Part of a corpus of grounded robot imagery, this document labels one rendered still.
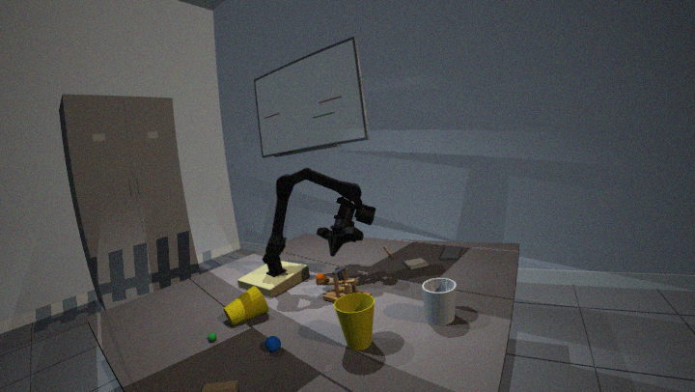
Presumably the grey open cylindrical cup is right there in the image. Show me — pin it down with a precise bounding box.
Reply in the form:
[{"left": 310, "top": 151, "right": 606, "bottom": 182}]
[{"left": 422, "top": 278, "right": 457, "bottom": 325}]

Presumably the yellow cup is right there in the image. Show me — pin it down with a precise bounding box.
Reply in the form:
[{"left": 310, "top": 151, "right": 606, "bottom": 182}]
[
  {"left": 334, "top": 293, "right": 375, "bottom": 350},
  {"left": 224, "top": 286, "right": 268, "bottom": 325}
]

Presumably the dark blue ball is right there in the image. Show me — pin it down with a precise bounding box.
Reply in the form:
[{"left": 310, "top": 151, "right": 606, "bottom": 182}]
[{"left": 264, "top": 336, "right": 281, "bottom": 352}]

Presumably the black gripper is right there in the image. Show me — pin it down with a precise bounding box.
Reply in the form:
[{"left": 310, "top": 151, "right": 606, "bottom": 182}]
[{"left": 317, "top": 212, "right": 364, "bottom": 256}]

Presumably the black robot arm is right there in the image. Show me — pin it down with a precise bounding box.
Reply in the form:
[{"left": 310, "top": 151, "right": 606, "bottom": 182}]
[{"left": 263, "top": 167, "right": 375, "bottom": 277}]

